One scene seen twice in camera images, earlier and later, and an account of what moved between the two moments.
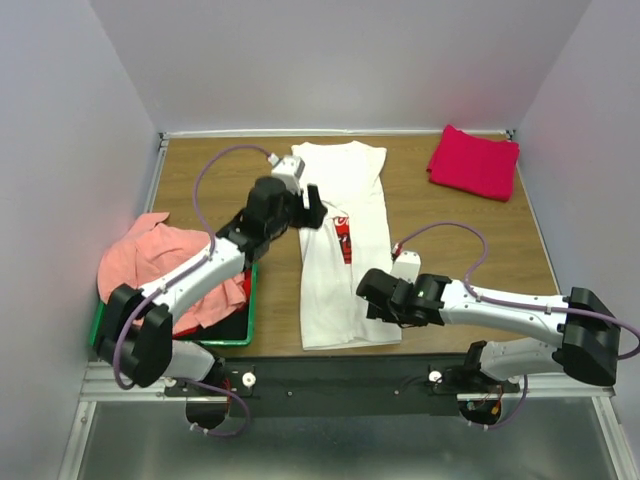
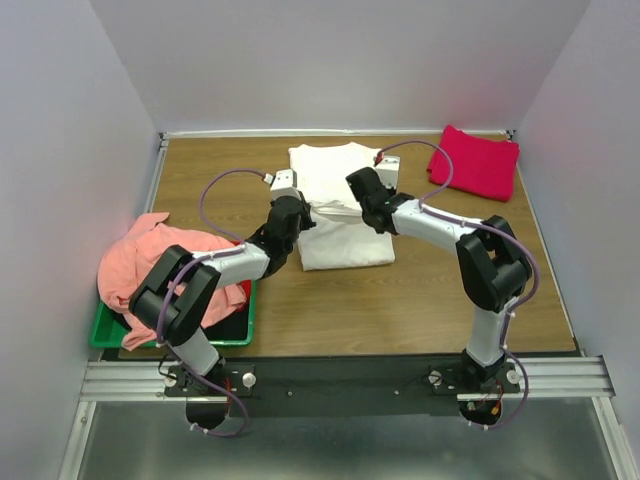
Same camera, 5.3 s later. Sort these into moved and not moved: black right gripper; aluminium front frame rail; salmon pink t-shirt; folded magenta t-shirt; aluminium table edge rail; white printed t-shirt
Moved: white printed t-shirt; black right gripper
Not moved: salmon pink t-shirt; folded magenta t-shirt; aluminium table edge rail; aluminium front frame rail
